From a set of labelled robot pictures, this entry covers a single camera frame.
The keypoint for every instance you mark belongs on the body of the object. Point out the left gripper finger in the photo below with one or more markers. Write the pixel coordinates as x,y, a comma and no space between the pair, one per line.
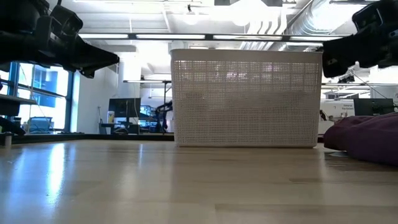
93,59

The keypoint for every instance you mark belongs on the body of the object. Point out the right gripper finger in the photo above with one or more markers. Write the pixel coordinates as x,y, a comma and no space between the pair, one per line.
335,60

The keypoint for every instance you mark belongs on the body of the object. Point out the white perforated plastic basket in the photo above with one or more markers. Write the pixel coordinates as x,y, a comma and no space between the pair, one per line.
245,99

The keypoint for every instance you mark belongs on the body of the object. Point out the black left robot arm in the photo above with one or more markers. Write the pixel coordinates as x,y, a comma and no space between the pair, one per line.
18,15

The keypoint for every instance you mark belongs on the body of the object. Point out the black track light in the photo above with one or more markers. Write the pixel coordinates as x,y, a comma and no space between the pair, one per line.
346,78

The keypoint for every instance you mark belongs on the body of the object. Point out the large window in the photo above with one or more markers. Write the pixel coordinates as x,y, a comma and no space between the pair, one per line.
46,93

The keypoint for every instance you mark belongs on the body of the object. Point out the white machine cabinet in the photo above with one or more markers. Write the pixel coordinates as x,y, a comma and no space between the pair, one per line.
339,110

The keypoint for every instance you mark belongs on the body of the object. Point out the black computer monitor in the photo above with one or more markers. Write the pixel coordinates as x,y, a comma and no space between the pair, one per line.
124,105
373,106

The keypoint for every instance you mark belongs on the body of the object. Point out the grey desk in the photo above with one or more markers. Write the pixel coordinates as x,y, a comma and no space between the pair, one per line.
12,102

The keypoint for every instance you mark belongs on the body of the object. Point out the blue cart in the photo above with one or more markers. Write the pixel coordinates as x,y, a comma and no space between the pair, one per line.
40,124

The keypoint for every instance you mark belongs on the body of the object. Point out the long ceiling light fixture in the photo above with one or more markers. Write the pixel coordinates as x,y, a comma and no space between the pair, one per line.
168,36

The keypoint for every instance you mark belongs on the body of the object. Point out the maroon folded cloth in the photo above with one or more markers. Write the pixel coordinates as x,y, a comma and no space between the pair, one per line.
367,140

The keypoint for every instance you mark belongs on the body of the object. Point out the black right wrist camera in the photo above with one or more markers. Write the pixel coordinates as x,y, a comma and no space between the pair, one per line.
367,17

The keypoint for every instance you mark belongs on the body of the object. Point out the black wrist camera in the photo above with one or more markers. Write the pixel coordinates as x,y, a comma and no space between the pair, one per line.
367,17
65,21

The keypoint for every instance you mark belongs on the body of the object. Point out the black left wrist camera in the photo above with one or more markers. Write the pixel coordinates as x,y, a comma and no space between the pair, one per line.
65,21

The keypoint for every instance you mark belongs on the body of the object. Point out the silver ceiling air duct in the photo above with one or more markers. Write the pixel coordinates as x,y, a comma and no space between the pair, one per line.
311,21

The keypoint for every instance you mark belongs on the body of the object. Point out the black aluminium table frame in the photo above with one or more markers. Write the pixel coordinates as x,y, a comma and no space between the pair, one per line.
93,137

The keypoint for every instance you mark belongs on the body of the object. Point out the black workstation frame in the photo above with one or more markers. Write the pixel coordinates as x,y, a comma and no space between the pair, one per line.
164,93

